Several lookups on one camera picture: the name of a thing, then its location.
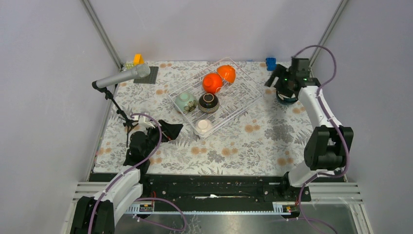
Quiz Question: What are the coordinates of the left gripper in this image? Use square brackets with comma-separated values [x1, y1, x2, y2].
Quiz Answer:
[143, 119, 183, 157]

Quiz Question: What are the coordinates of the teal bowl white rim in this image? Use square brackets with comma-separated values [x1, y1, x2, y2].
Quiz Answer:
[276, 91, 298, 105]

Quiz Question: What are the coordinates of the white pink bowl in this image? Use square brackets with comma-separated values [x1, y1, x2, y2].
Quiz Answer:
[194, 119, 213, 136]

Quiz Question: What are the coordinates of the orange bowl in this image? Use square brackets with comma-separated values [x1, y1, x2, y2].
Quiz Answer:
[216, 65, 236, 83]
[202, 73, 223, 94]

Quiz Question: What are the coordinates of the orange bowl front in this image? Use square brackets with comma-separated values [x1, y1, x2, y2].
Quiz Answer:
[202, 73, 223, 94]

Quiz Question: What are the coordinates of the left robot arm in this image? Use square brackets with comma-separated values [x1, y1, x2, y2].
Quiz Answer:
[70, 113, 183, 234]

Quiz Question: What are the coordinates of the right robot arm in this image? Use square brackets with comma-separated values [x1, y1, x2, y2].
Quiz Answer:
[264, 58, 354, 201]

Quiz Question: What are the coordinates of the blue toy block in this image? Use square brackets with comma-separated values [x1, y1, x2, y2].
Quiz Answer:
[265, 57, 277, 71]

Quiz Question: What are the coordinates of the floral tablecloth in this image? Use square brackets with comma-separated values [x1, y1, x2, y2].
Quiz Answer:
[115, 61, 313, 176]

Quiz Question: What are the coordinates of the pale green floral bowl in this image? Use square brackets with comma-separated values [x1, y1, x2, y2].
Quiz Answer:
[174, 92, 198, 114]

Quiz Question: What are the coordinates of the black patterned bowl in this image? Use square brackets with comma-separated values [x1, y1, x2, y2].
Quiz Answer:
[198, 93, 220, 113]

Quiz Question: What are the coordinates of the dark grey baseplate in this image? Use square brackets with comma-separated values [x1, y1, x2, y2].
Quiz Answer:
[133, 66, 159, 84]

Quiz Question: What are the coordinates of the silver microphone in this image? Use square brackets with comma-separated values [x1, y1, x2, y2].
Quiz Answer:
[92, 64, 148, 90]

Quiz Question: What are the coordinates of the green toy block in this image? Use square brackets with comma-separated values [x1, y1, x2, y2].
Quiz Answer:
[124, 62, 134, 70]

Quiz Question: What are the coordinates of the yellow toy block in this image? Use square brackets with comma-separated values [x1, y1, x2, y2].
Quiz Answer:
[133, 54, 145, 66]

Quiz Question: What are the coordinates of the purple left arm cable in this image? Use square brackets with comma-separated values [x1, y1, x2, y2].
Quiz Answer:
[87, 113, 188, 234]

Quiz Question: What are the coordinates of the white wire dish rack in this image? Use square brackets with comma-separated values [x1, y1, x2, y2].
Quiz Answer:
[168, 57, 264, 139]

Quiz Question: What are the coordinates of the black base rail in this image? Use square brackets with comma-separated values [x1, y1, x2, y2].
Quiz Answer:
[89, 173, 346, 214]

